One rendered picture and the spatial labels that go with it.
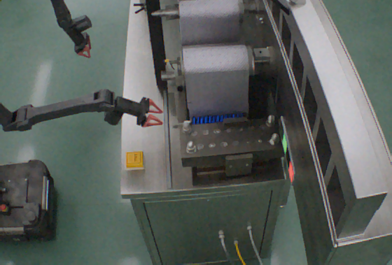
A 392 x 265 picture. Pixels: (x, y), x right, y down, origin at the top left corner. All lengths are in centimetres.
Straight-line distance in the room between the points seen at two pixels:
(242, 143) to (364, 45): 248
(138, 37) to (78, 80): 131
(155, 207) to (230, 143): 42
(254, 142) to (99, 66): 221
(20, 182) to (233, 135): 152
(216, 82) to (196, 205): 52
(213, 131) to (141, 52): 75
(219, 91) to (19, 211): 152
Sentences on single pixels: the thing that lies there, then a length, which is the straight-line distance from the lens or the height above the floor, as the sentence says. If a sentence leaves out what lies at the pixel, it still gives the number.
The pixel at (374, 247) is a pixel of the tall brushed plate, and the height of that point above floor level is 137.
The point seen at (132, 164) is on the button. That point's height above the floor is 92.
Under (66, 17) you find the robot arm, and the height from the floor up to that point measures 130.
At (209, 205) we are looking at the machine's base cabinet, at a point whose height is 76.
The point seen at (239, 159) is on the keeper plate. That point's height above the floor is 101.
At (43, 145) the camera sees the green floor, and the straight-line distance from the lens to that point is 334.
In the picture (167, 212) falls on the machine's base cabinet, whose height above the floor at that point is 73.
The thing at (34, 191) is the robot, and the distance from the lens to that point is 281.
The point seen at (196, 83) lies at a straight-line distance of 174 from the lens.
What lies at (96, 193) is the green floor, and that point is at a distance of 298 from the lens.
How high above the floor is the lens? 242
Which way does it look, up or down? 48 degrees down
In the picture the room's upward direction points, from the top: 4 degrees counter-clockwise
